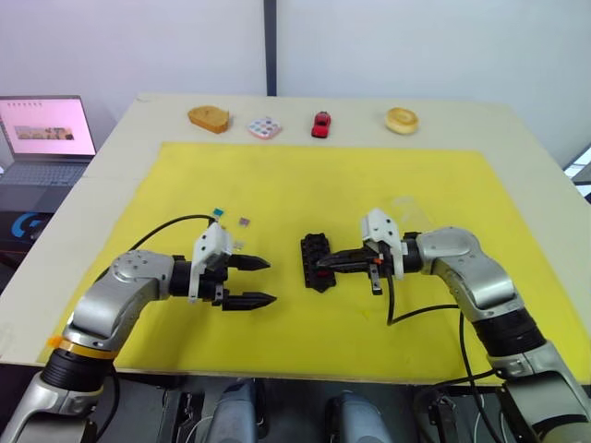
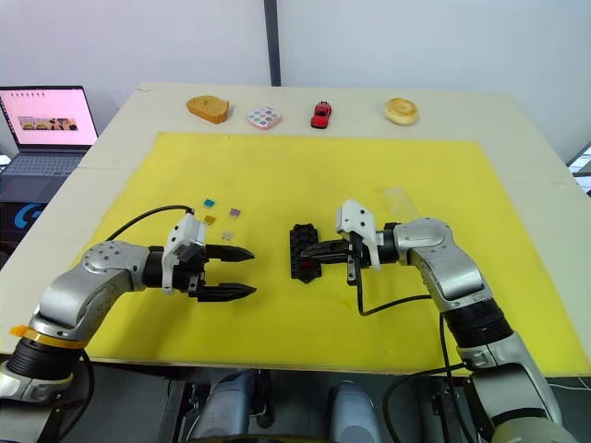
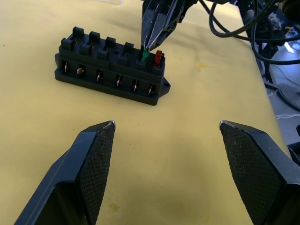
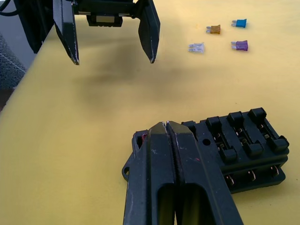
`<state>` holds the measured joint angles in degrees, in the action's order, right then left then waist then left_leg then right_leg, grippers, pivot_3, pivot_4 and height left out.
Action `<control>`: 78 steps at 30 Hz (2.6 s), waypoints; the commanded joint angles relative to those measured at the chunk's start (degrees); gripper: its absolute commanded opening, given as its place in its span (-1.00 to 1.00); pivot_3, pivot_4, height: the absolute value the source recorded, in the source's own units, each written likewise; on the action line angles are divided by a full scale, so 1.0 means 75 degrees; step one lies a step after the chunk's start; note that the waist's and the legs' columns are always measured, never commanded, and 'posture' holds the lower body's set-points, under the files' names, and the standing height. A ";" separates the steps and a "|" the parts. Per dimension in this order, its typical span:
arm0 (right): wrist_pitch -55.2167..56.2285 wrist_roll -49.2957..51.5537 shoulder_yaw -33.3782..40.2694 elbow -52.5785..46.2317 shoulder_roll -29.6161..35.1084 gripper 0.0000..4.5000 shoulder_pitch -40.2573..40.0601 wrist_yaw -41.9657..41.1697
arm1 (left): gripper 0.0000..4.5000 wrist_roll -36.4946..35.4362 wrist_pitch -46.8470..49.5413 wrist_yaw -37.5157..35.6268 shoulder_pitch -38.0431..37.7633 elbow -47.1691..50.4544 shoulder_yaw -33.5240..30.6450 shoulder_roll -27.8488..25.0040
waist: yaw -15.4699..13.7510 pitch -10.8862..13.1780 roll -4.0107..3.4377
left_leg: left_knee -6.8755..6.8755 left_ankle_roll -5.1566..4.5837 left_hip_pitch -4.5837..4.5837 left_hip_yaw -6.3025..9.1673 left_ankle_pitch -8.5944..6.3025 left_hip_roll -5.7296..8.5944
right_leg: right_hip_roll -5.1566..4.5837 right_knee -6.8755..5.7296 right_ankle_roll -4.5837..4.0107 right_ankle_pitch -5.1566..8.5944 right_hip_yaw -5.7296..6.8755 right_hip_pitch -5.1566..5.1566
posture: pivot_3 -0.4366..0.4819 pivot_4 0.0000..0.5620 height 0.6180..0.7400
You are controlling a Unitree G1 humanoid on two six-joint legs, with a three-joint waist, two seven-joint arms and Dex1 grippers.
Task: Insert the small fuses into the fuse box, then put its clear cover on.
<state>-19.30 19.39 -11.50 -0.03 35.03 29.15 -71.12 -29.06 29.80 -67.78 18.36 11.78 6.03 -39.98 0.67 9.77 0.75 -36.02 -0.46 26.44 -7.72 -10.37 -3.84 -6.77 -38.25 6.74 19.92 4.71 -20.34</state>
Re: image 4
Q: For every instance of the black fuse box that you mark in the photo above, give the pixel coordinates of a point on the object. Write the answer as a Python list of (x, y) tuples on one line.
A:
[(255, 161)]

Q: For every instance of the clear small blade fuse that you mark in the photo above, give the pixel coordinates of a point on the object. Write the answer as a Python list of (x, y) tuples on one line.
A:
[(197, 48)]

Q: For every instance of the black robot body part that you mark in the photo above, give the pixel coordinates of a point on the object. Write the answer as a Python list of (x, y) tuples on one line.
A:
[(35, 30)]

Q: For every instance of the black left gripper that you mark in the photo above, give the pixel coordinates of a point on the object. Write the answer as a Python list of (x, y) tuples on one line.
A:
[(105, 12)]

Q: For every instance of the purple small blade fuse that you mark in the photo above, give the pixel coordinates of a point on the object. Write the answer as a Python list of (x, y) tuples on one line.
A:
[(240, 45)]

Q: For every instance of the blue small blade fuse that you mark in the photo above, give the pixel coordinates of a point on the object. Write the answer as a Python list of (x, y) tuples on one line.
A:
[(240, 23)]

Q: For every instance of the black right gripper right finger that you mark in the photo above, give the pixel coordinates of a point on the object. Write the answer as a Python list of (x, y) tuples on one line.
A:
[(201, 187)]

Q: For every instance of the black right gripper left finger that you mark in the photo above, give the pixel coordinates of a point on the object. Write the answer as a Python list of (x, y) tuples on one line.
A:
[(150, 178)]

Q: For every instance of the brown small blade fuse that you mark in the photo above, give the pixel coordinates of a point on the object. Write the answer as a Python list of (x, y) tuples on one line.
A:
[(214, 29)]

